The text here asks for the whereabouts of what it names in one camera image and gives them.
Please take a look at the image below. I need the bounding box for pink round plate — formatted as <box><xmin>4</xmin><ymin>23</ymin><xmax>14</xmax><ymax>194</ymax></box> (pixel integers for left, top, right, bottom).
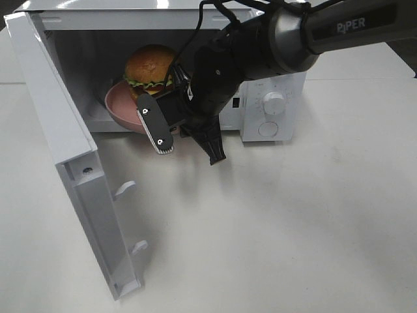
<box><xmin>105</xmin><ymin>81</ymin><xmax>145</xmax><ymax>134</ymax></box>

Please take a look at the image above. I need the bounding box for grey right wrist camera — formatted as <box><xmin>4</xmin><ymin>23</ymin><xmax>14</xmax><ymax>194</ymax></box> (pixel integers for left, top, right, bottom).
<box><xmin>136</xmin><ymin>93</ymin><xmax>173</xmax><ymax>155</ymax></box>

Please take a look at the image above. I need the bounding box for white microwave oven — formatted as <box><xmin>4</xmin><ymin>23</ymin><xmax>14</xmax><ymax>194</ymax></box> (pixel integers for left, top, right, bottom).
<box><xmin>6</xmin><ymin>1</ymin><xmax>306</xmax><ymax>142</ymax></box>

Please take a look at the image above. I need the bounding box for white microwave knob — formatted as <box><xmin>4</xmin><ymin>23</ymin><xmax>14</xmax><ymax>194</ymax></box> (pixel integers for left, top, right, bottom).
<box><xmin>263</xmin><ymin>91</ymin><xmax>287</xmax><ymax>115</ymax></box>

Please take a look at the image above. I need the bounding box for white microwave door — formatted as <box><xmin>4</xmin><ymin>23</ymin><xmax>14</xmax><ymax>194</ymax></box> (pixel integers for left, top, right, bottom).
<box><xmin>5</xmin><ymin>12</ymin><xmax>141</xmax><ymax>300</ymax></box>

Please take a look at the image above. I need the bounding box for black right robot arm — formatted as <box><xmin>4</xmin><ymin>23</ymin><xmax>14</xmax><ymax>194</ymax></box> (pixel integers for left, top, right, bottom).
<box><xmin>151</xmin><ymin>1</ymin><xmax>416</xmax><ymax>164</ymax></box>

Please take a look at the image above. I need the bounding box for burger with lettuce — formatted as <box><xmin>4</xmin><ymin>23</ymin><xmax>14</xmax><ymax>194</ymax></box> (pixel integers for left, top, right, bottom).
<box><xmin>123</xmin><ymin>44</ymin><xmax>176</xmax><ymax>101</ymax></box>

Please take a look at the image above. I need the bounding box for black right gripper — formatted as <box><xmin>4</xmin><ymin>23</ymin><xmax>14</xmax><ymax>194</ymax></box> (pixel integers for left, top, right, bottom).
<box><xmin>159</xmin><ymin>16</ymin><xmax>277</xmax><ymax>166</ymax></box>

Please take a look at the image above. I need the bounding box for round white door button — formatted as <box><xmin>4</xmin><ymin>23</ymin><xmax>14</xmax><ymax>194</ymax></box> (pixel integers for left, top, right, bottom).
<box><xmin>258</xmin><ymin>121</ymin><xmax>279</xmax><ymax>138</ymax></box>

